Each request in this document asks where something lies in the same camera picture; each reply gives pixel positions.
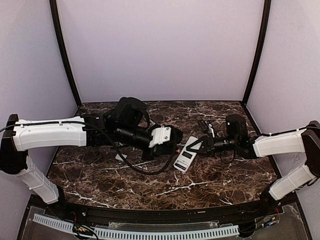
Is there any left black frame post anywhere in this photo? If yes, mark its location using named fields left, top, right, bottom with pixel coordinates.
left=49, top=0, right=82, bottom=108

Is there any white slotted cable duct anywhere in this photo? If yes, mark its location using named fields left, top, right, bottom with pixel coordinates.
left=32, top=213, right=240, bottom=240

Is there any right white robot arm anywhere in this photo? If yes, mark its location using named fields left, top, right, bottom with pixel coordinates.
left=186, top=114, right=320, bottom=201

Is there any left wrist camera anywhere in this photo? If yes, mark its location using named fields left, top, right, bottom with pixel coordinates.
left=148, top=125, right=183, bottom=148

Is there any right black frame post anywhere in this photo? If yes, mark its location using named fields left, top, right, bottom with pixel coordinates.
left=241, top=0, right=272, bottom=106

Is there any black frame post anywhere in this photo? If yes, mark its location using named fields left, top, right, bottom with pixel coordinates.
left=49, top=0, right=82, bottom=108
left=241, top=0, right=272, bottom=106

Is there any black front rail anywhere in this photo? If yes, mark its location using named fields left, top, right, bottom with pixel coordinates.
left=66, top=200, right=260, bottom=225

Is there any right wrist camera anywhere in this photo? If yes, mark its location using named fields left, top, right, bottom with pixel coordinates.
left=197, top=119, right=216, bottom=138

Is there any white remote control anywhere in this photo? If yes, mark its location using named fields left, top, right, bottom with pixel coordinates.
left=173, top=136, right=198, bottom=173

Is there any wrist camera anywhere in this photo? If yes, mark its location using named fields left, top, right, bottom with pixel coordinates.
left=197, top=119, right=216, bottom=138
left=148, top=125, right=183, bottom=148

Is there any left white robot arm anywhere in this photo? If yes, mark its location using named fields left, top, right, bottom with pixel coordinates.
left=0, top=97, right=183, bottom=205

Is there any white battery cover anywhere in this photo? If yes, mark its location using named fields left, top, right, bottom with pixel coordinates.
left=115, top=154, right=127, bottom=162

